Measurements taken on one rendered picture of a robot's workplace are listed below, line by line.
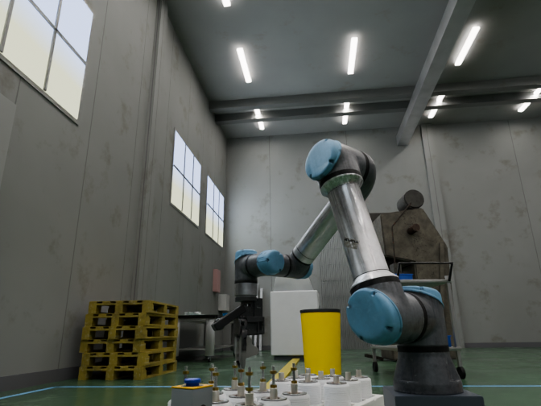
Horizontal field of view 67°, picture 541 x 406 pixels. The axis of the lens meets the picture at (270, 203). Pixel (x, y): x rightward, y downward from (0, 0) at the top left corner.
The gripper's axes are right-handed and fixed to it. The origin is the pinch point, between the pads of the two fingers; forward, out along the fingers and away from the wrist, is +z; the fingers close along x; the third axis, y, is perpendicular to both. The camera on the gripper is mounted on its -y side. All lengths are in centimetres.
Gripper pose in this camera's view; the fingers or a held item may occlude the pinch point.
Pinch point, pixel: (239, 363)
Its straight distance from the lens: 134.9
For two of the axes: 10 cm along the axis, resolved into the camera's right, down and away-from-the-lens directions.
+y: 9.3, 1.0, 3.5
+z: 0.1, 9.5, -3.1
